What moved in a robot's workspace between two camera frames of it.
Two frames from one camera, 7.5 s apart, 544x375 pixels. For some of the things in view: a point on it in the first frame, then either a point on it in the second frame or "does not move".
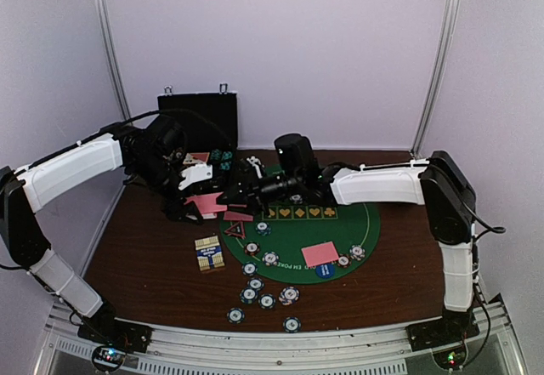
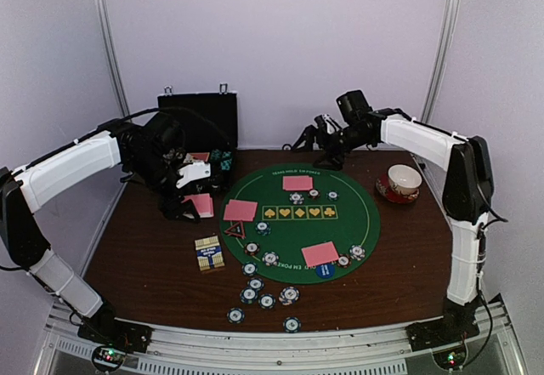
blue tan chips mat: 297,199 does not move
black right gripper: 246,195 to 337,161
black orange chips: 344,260 does not move
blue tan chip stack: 289,295 does not move
